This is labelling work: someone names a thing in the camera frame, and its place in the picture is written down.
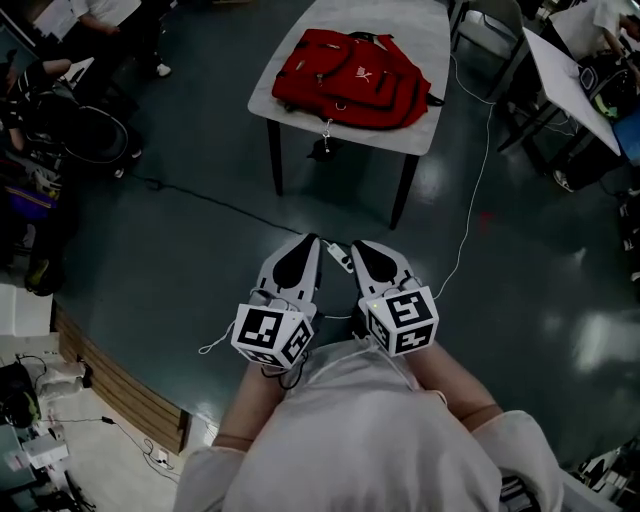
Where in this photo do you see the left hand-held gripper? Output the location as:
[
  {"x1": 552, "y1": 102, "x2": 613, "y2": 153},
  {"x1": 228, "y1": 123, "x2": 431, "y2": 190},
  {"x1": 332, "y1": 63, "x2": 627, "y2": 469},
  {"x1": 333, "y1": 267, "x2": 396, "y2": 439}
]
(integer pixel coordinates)
[{"x1": 230, "y1": 233, "x2": 322, "y2": 371}]

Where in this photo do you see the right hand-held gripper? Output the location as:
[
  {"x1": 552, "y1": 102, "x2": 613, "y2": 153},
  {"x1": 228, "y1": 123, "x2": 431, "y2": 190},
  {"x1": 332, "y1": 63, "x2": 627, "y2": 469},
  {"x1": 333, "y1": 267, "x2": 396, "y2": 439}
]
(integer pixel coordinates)
[{"x1": 351, "y1": 239, "x2": 441, "y2": 359}]

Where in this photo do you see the red backpack bag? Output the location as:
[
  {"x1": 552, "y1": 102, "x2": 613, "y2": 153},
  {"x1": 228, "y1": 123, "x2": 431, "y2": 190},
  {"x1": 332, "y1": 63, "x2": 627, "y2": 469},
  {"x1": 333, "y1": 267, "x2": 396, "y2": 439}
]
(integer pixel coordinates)
[{"x1": 271, "y1": 28, "x2": 446, "y2": 133}]

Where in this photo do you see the person's right forearm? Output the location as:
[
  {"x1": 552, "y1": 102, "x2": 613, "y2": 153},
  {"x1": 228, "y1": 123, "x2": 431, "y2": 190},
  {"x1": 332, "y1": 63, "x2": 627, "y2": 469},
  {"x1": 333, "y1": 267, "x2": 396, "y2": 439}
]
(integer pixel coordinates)
[{"x1": 408, "y1": 342, "x2": 504, "y2": 432}]

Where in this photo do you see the person's left forearm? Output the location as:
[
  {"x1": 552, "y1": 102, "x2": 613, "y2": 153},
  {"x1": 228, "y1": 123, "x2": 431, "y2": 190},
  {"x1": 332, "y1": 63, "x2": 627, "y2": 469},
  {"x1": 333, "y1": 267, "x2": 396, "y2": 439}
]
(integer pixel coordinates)
[{"x1": 213, "y1": 360, "x2": 289, "y2": 449}]

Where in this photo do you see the purple bag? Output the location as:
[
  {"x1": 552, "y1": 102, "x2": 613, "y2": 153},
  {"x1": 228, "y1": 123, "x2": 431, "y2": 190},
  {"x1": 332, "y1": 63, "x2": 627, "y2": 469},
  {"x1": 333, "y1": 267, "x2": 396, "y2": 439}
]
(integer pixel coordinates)
[{"x1": 3, "y1": 183, "x2": 57, "y2": 222}]

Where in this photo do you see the white power strip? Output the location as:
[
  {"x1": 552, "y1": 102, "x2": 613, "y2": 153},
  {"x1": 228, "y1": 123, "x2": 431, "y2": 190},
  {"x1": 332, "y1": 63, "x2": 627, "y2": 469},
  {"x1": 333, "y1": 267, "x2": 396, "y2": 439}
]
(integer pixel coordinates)
[{"x1": 321, "y1": 239, "x2": 357, "y2": 274}]

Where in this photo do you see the person's white shirt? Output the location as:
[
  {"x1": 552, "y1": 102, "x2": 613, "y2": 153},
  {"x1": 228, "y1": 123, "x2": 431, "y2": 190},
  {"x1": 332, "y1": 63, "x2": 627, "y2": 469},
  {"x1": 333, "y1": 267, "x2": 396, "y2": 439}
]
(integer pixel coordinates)
[{"x1": 172, "y1": 341, "x2": 567, "y2": 512}]

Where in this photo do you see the wooden slatted panel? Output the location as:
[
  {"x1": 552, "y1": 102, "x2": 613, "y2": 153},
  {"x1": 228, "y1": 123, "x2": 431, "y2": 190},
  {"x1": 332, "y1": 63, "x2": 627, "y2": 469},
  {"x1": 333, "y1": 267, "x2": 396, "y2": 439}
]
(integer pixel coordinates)
[{"x1": 51, "y1": 298, "x2": 192, "y2": 455}]

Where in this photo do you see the grey table with black legs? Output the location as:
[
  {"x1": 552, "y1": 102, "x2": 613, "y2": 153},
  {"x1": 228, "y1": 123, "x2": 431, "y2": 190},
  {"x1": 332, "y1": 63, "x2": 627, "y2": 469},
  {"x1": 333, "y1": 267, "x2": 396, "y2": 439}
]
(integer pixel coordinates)
[{"x1": 247, "y1": 0, "x2": 454, "y2": 232}]

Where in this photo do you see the yellow-green shoe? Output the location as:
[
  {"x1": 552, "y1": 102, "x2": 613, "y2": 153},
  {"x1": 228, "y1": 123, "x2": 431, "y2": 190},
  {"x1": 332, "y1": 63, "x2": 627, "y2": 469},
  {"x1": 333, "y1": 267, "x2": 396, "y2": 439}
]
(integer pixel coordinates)
[{"x1": 23, "y1": 256, "x2": 52, "y2": 295}]

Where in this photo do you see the pile of black bags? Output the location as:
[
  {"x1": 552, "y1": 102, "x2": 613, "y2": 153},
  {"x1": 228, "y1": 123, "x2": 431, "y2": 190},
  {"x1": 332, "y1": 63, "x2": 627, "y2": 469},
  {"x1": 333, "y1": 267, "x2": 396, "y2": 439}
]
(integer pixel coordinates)
[{"x1": 0, "y1": 58, "x2": 144, "y2": 177}]

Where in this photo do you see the grey chair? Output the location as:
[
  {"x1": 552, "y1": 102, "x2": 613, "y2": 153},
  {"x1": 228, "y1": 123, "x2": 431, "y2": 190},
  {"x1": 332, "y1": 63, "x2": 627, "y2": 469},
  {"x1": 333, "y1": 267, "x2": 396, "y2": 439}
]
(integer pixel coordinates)
[{"x1": 448, "y1": 0, "x2": 527, "y2": 99}]

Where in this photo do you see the white box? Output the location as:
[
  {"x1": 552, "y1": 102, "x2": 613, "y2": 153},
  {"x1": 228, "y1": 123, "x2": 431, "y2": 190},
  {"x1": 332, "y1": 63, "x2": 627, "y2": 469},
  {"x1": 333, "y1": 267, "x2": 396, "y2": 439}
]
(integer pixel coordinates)
[{"x1": 0, "y1": 283, "x2": 55, "y2": 338}]

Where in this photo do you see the white table with black legs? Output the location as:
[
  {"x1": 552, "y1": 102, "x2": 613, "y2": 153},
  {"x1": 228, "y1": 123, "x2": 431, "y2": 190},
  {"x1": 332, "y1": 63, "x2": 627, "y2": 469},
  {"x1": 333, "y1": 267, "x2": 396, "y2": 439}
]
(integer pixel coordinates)
[{"x1": 497, "y1": 25, "x2": 623, "y2": 174}]

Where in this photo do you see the blue container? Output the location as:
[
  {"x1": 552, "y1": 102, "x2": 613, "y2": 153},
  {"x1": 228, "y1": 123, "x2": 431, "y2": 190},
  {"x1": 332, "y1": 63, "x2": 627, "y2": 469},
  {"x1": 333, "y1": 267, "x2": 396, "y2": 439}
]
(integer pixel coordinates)
[{"x1": 611, "y1": 113, "x2": 640, "y2": 167}]

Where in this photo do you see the black backpack with white trim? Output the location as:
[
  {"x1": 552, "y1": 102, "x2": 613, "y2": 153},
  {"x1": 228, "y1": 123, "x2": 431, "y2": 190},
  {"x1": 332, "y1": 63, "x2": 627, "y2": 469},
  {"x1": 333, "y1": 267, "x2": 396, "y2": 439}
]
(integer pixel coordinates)
[{"x1": 576, "y1": 51, "x2": 640, "y2": 122}]

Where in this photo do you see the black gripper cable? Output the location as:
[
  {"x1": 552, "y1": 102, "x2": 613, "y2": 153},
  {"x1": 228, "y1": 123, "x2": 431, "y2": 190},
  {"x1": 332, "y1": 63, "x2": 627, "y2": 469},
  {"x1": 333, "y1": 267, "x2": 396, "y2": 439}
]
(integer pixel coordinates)
[{"x1": 258, "y1": 348, "x2": 310, "y2": 392}]

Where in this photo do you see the thin white gripper cable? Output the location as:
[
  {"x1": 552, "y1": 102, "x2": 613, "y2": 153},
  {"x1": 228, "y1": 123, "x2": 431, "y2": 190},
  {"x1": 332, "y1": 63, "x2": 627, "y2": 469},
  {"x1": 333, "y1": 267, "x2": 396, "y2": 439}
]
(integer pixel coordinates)
[{"x1": 197, "y1": 321, "x2": 237, "y2": 356}]

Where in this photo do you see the long black floor cable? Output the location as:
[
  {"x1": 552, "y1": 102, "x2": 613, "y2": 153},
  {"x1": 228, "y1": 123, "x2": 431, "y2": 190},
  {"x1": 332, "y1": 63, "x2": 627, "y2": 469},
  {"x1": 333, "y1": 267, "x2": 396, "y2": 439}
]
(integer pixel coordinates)
[{"x1": 124, "y1": 172, "x2": 307, "y2": 237}]

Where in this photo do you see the long white cable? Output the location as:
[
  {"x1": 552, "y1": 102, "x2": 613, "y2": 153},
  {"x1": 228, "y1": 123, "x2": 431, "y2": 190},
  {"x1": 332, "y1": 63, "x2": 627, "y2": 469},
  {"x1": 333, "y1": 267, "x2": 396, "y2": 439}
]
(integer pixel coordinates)
[{"x1": 432, "y1": 53, "x2": 497, "y2": 302}]

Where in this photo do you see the black cable with plug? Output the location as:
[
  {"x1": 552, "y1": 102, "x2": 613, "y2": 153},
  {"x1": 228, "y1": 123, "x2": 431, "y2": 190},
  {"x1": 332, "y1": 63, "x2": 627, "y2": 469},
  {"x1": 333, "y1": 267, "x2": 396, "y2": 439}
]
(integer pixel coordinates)
[{"x1": 101, "y1": 414, "x2": 182, "y2": 484}]

